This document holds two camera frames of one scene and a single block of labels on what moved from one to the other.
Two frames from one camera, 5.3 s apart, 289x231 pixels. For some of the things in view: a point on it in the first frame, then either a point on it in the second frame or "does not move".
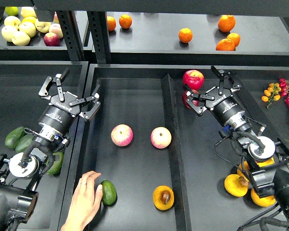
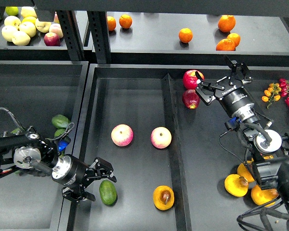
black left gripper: x=61 y=111 to x=69 y=170
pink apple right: x=161 y=137 does not move
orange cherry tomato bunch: x=272 y=93 does not move
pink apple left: x=122 y=134 does not move
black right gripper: x=223 y=105 to x=232 y=96
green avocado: x=110 y=194 does not move
